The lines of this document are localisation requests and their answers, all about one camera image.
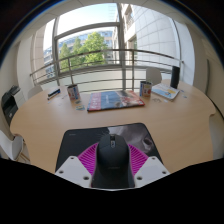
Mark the black cylinder speaker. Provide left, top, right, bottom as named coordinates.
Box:
left=169, top=65, right=181, bottom=90

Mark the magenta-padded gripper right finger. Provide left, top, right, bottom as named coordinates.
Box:
left=128, top=143, right=171, bottom=188

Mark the black cat-print mouse pad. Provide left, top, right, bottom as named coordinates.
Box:
left=54, top=122, right=164, bottom=173

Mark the black computer mouse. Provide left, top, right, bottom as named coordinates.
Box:
left=91, top=133, right=136, bottom=190

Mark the metal balcony railing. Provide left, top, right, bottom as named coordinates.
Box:
left=29, top=48, right=185, bottom=88

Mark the black printer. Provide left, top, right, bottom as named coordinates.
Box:
left=0, top=85, right=26, bottom=126

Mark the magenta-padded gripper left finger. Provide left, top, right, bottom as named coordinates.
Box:
left=54, top=142, right=100, bottom=189

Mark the red and blue magazine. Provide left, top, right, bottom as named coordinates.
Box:
left=86, top=89, right=146, bottom=112

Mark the white and red mug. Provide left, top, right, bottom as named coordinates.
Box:
left=139, top=80, right=153, bottom=98

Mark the white chair with wooden legs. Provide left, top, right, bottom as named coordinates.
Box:
left=0, top=129, right=25, bottom=162

